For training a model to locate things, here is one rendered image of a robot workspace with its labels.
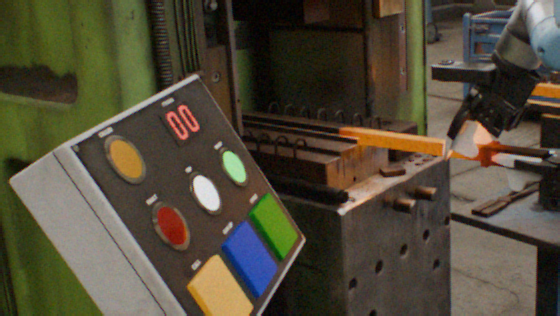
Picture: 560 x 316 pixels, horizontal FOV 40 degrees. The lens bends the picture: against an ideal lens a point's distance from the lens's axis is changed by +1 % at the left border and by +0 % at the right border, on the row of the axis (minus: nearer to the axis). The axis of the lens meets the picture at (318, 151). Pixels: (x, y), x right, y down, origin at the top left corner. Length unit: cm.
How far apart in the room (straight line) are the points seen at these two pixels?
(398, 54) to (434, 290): 54
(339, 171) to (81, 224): 69
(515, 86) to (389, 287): 48
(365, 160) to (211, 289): 68
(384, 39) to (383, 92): 12
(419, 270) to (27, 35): 87
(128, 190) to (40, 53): 68
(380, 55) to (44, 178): 105
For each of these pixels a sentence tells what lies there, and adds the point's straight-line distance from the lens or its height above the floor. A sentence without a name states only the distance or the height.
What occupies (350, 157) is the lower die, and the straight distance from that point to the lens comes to 140.
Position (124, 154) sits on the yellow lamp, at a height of 117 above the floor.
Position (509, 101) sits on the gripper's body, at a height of 110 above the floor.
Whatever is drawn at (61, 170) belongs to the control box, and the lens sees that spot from 78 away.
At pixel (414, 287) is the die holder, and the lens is 158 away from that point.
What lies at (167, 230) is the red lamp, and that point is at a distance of 81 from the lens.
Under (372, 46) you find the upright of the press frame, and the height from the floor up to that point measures 112.
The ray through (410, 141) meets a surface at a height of 101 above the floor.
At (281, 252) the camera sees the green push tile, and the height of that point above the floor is 99.
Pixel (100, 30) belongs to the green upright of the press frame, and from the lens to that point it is 119.
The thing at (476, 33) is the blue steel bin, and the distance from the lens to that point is 543.
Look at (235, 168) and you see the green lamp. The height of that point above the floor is 109.
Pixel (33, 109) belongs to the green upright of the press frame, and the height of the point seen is 111.
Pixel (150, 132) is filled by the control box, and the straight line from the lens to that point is 89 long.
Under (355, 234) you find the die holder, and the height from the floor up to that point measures 86.
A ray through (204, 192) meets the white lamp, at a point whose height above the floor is 109.
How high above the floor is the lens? 139
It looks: 17 degrees down
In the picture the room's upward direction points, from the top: 3 degrees counter-clockwise
